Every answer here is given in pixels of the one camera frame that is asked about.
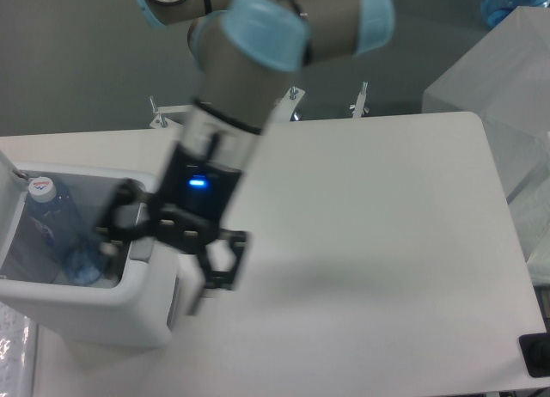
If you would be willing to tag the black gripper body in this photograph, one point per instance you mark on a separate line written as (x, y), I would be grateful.
(186, 210)

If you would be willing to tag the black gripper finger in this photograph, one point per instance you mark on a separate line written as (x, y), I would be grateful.
(219, 263)
(124, 226)

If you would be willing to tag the clear plastic water bottle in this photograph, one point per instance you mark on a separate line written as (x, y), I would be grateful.
(55, 213)

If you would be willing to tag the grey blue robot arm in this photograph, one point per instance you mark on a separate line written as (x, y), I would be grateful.
(248, 50)

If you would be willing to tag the white trash can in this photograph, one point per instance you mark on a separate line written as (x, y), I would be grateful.
(131, 306)

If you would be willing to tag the clear plastic sheet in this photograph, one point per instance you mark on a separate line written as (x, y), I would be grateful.
(18, 350)

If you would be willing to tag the black device at edge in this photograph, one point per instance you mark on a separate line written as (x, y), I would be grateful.
(535, 352)

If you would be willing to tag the translucent plastic box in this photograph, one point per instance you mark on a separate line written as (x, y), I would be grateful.
(504, 79)

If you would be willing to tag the white pedestal base bracket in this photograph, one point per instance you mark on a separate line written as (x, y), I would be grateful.
(285, 109)

